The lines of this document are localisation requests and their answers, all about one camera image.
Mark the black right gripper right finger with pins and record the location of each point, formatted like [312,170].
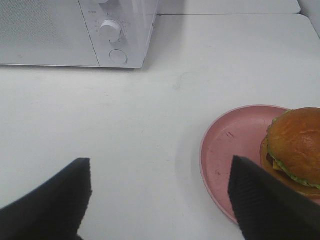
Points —
[266,209]

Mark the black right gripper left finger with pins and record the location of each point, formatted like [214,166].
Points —
[52,211]

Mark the burger with lettuce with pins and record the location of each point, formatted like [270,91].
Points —
[290,151]

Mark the pink round plate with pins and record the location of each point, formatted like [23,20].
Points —
[238,132]

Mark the round door release button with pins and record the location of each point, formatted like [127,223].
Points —
[118,56]

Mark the white microwave oven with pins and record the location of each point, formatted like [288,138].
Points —
[136,18]

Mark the white lower timer knob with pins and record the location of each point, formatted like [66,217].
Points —
[110,31]

